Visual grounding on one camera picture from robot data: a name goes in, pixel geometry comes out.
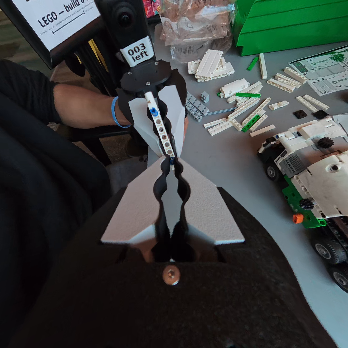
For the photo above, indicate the floral printed cloth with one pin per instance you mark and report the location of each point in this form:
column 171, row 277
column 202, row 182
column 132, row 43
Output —
column 152, row 6

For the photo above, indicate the green plastic bin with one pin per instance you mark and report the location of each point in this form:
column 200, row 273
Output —
column 285, row 24

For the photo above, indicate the white lego beam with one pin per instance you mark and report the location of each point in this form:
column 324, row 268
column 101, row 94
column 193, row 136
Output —
column 163, row 133

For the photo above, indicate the grey LEGO beams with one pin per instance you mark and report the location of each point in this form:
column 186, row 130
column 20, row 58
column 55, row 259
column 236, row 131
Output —
column 194, row 108

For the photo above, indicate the black sign stand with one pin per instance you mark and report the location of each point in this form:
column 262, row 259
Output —
column 89, row 68

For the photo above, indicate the person's left forearm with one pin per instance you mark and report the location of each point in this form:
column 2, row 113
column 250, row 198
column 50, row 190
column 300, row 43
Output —
column 87, row 103

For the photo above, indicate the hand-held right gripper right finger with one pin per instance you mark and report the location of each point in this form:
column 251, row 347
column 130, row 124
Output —
column 212, row 212

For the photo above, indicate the white green lego truck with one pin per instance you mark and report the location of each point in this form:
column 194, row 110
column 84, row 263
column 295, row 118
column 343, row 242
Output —
column 320, row 174

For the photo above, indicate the clear plastic bag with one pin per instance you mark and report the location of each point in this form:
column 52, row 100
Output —
column 195, row 21
column 187, row 53

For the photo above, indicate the person's grey trousers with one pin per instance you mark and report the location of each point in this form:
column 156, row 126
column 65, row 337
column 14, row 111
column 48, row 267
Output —
column 122, row 174

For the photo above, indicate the blue lego pin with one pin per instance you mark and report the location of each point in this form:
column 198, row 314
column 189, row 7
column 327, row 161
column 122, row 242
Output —
column 171, row 161
column 153, row 110

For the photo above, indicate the long green lego tile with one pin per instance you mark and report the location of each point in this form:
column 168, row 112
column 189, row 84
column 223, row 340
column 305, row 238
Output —
column 248, row 95

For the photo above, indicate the black lego tile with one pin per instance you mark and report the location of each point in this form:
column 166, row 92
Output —
column 300, row 114
column 320, row 114

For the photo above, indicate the person's left hand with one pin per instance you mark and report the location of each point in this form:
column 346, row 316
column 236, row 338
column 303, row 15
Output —
column 186, row 127

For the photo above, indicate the small grey lego brick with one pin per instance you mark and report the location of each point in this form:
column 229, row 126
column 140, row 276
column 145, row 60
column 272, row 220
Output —
column 205, row 97

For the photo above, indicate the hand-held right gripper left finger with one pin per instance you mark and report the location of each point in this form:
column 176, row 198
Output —
column 133, row 212

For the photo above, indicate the black framed task sign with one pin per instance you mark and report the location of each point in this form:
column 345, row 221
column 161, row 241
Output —
column 54, row 19

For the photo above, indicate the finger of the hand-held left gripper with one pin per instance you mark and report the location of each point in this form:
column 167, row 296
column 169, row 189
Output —
column 141, row 117
column 176, row 114

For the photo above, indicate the green studded lego plate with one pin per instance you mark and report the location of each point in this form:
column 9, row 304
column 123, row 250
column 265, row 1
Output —
column 251, row 123

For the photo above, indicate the pile of white lego pieces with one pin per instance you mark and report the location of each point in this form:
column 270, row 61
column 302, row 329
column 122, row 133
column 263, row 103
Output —
column 244, row 108

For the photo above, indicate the blue wristband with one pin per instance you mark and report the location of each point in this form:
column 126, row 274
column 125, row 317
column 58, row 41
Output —
column 115, row 114

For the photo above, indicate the sticker sheet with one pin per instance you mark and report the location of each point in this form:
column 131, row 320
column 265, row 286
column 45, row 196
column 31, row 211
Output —
column 323, row 73

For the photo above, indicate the short green lego tile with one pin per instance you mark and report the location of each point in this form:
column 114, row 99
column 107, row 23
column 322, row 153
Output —
column 252, row 63

